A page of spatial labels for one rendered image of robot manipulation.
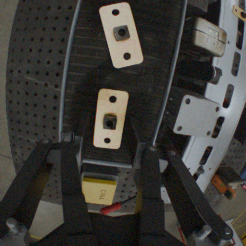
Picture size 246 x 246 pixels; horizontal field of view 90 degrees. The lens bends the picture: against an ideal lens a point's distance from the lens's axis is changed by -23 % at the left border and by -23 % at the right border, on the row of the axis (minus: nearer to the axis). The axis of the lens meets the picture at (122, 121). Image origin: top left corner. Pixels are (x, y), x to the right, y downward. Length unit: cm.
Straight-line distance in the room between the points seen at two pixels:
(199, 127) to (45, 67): 62
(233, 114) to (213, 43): 26
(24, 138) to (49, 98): 27
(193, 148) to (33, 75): 69
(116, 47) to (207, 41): 21
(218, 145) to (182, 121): 27
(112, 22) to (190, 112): 20
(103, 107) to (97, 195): 17
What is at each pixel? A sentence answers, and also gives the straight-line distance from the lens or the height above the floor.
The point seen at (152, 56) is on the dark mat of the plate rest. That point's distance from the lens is 21.
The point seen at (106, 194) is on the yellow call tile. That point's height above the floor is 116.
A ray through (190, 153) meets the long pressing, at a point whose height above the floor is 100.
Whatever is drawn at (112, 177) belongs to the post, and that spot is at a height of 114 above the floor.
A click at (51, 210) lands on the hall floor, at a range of 255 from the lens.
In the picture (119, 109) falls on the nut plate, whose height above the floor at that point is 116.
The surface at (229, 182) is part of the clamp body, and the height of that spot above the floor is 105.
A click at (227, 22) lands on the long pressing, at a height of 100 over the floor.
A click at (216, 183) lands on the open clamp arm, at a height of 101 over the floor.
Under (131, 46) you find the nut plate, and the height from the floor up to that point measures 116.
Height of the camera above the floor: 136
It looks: 68 degrees down
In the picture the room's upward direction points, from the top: 169 degrees clockwise
